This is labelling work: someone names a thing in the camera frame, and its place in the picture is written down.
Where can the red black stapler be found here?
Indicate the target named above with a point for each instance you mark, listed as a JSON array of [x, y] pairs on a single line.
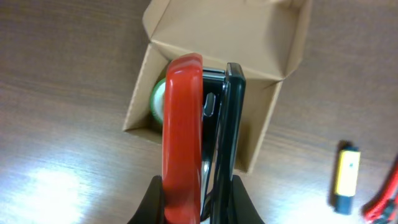
[[202, 113]]

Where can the brown cardboard box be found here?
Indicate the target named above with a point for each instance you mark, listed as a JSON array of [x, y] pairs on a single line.
[[267, 39]]

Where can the orange utility knife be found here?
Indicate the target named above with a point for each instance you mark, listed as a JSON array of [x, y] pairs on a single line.
[[383, 208]]

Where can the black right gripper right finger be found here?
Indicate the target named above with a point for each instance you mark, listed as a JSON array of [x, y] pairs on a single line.
[[243, 210]]

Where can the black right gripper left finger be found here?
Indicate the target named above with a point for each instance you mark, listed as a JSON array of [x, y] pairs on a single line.
[[152, 206]]

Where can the yellow highlighter marker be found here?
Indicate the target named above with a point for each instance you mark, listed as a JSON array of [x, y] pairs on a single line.
[[346, 179]]

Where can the green tape roll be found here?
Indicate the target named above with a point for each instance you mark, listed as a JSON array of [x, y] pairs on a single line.
[[157, 101]]

